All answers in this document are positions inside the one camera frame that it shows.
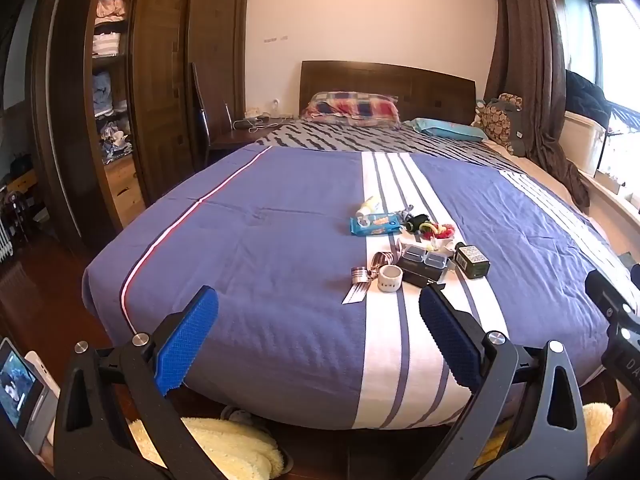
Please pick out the white storage box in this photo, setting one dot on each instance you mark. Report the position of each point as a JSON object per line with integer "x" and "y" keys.
{"x": 582, "y": 142}

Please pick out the yellow lotion bottle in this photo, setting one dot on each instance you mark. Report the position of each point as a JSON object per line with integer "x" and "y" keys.
{"x": 369, "y": 206}

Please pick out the silver ribbon roll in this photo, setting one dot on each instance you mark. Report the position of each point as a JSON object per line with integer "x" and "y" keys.
{"x": 362, "y": 275}

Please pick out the striped ribbon loop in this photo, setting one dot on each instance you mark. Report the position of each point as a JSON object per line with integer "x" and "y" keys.
{"x": 382, "y": 259}

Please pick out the pink folded clothes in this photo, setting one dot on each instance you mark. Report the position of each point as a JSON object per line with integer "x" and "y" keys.
{"x": 111, "y": 9}

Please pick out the mixed clothes pile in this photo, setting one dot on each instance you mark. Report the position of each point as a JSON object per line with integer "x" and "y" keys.
{"x": 116, "y": 140}

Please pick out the white tape roll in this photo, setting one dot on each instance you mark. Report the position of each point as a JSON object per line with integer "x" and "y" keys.
{"x": 390, "y": 279}

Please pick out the smartphone on stand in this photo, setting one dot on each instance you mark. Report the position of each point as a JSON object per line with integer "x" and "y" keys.
{"x": 20, "y": 392}

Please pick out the colourful crochet piece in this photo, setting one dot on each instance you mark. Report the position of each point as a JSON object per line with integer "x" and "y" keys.
{"x": 439, "y": 231}

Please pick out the black round object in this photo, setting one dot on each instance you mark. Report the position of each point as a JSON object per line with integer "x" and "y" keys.
{"x": 417, "y": 223}

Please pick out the blue folded clothes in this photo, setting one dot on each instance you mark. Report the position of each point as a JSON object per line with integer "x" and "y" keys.
{"x": 102, "y": 92}

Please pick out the blue wet wipes pack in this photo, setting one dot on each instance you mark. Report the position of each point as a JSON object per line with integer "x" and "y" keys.
{"x": 375, "y": 225}

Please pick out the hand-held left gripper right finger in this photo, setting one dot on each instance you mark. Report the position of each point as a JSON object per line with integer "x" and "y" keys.
{"x": 447, "y": 335}

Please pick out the yellow fluffy rug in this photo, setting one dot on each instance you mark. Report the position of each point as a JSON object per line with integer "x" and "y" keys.
{"x": 225, "y": 447}

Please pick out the dark green glass bottle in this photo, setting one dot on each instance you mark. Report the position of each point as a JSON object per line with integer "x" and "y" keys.
{"x": 472, "y": 261}

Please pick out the plaid pillow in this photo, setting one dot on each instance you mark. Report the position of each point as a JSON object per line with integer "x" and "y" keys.
{"x": 350, "y": 107}

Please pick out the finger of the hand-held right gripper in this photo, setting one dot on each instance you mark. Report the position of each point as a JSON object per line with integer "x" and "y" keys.
{"x": 607, "y": 290}

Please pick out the window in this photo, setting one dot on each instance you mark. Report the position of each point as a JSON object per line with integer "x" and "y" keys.
{"x": 617, "y": 45}

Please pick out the grey slipper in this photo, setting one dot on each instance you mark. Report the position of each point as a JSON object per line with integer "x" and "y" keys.
{"x": 242, "y": 416}

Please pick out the dark wooden nightstand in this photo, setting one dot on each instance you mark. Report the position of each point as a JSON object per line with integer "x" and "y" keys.
{"x": 240, "y": 137}

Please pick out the dark wooden headboard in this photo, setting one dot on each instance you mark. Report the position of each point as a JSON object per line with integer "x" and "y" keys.
{"x": 425, "y": 85}

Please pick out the blue striped bedspread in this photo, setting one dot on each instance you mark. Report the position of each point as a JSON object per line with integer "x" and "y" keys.
{"x": 260, "y": 240}

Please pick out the black compartment tray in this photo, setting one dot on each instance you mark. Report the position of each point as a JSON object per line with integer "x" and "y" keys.
{"x": 422, "y": 265}

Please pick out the black metal window railing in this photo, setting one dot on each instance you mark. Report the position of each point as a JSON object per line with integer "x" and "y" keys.
{"x": 625, "y": 120}

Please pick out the dark wooden wardrobe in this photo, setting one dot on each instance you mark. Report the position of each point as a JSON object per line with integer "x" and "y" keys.
{"x": 160, "y": 85}

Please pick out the teal pillow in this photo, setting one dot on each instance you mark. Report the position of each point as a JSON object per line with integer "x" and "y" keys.
{"x": 445, "y": 129}

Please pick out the white radiator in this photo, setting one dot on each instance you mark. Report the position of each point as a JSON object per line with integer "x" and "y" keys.
{"x": 6, "y": 242}

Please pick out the brown patterned cushion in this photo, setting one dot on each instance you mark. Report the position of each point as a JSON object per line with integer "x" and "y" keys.
{"x": 500, "y": 120}

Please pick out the black jacket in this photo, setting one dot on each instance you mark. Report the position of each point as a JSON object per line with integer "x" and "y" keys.
{"x": 587, "y": 97}

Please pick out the brown curtain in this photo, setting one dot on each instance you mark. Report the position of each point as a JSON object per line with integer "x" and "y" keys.
{"x": 530, "y": 60}

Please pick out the grey black striped blanket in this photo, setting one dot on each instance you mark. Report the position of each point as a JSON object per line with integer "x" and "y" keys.
{"x": 360, "y": 137}

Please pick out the person's right hand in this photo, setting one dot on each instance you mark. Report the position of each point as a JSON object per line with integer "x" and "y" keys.
{"x": 610, "y": 435}

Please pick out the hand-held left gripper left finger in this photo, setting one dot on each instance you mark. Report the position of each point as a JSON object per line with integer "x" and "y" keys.
{"x": 187, "y": 340}

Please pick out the white striped folded clothes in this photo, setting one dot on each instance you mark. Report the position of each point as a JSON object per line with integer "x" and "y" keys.
{"x": 107, "y": 45}

